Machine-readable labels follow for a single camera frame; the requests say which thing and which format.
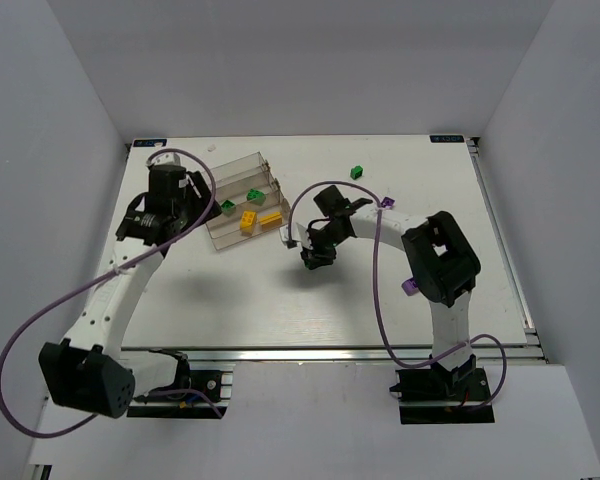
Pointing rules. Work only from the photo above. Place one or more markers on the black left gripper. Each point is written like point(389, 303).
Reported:
point(200, 195)

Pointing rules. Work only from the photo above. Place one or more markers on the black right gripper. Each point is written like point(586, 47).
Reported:
point(318, 251)

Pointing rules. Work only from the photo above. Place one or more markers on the green small lego brick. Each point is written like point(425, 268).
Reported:
point(228, 208)

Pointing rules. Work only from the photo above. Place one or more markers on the yellow patterned lego brick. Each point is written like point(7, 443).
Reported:
point(248, 222)

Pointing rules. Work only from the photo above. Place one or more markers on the yellow long lego brick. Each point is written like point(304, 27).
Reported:
point(270, 221)

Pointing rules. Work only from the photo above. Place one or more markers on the purple lego brick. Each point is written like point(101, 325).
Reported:
point(387, 203)
point(410, 287)

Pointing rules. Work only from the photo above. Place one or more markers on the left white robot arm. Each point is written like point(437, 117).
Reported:
point(88, 370)

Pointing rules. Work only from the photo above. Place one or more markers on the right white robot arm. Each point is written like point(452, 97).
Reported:
point(443, 265)

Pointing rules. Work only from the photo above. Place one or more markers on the clear tiered plastic organizer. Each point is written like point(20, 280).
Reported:
point(233, 180)

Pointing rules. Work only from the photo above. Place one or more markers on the small green lego cube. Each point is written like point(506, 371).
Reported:
point(356, 172)

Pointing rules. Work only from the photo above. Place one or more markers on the blue label sticker left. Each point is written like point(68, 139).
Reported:
point(149, 143)

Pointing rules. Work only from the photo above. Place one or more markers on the blue label sticker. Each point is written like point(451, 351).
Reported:
point(441, 138)
point(149, 143)

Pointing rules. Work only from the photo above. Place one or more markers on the blue label sticker right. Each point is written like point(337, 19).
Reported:
point(441, 138)

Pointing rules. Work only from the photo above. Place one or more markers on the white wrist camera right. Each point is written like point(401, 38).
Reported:
point(295, 235)

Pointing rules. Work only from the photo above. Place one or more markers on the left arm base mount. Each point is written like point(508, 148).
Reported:
point(195, 390)

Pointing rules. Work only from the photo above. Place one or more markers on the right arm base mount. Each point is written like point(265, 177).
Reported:
point(423, 400)

